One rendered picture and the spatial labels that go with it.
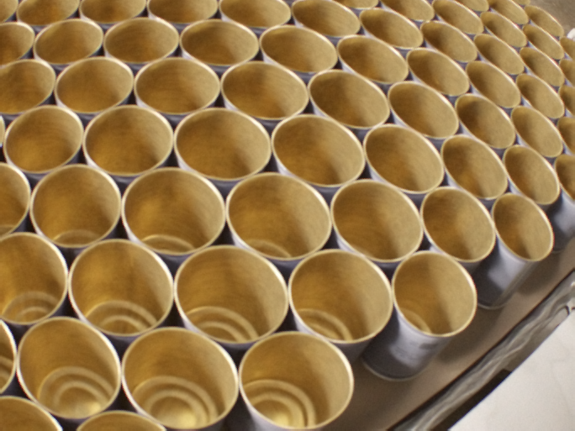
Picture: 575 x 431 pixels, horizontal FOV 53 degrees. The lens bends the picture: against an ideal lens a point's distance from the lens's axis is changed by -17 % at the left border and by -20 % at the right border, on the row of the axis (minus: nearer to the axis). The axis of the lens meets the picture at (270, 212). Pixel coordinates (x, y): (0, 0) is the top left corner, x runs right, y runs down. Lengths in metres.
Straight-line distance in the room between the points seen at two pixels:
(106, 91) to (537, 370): 0.45
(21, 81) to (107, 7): 0.14
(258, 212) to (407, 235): 0.11
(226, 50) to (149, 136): 0.14
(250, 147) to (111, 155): 0.11
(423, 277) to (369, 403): 0.10
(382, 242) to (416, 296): 0.05
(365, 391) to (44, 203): 0.27
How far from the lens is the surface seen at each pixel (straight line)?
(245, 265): 0.44
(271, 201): 0.49
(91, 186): 0.47
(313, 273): 0.46
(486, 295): 0.55
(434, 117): 0.61
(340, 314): 0.50
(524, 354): 1.57
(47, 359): 0.44
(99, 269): 0.44
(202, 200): 0.47
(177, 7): 0.65
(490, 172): 0.58
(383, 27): 0.69
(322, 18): 0.67
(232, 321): 0.49
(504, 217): 0.57
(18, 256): 0.45
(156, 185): 0.47
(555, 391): 0.56
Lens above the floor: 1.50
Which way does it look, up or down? 50 degrees down
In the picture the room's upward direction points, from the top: 16 degrees clockwise
